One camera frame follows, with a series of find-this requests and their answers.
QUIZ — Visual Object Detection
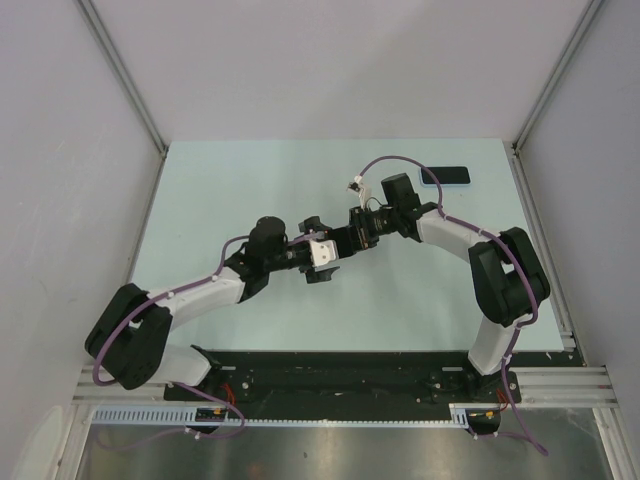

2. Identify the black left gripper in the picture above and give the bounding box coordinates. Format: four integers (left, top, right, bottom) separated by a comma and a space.
265, 218, 335, 282

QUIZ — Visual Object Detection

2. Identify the black smartphone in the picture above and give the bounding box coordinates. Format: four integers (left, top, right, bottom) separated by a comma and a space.
327, 225, 362, 259

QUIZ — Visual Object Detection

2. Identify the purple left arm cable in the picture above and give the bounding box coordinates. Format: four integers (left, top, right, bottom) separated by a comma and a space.
92, 230, 326, 454

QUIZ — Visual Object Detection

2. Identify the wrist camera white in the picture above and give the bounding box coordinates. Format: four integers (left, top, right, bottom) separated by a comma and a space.
309, 240, 338, 268
346, 175, 371, 209

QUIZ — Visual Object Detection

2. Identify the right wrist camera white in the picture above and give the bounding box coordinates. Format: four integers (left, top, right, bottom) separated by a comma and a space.
346, 175, 371, 209

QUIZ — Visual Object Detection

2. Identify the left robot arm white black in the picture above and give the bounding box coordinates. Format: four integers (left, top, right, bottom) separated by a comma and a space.
85, 216, 338, 400

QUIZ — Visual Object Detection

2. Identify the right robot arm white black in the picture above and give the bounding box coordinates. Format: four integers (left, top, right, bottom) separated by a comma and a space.
348, 174, 550, 401

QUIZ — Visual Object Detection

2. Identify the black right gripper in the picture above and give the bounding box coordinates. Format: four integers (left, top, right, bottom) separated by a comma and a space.
336, 205, 400, 256

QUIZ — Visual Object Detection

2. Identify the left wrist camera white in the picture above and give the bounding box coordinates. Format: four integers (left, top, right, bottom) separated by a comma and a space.
309, 240, 338, 268

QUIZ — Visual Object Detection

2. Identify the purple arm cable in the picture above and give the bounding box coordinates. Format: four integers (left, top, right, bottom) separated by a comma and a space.
92, 230, 326, 454
354, 155, 549, 457

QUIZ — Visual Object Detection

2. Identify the aluminium corner frame post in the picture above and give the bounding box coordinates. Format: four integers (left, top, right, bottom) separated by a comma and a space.
74, 0, 168, 159
511, 0, 608, 154

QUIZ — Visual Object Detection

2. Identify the black phone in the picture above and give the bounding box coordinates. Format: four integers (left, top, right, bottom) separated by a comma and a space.
419, 166, 471, 187

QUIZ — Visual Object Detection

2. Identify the aluminium corner frame post left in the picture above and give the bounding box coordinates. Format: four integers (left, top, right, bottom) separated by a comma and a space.
74, 0, 168, 159

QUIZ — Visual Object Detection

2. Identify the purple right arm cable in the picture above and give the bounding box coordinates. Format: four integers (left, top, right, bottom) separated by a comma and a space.
354, 155, 549, 457

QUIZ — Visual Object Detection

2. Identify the aluminium front rail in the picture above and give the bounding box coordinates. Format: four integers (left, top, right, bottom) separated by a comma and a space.
72, 364, 616, 407

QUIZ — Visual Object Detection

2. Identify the aluminium corner frame post right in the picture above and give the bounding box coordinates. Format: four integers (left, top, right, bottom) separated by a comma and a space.
511, 0, 608, 154

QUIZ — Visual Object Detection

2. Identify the white slotted cable duct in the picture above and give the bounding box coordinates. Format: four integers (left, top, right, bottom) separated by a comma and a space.
93, 403, 509, 429

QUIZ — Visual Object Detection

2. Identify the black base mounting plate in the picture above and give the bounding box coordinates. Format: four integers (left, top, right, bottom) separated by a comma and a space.
102, 349, 584, 421

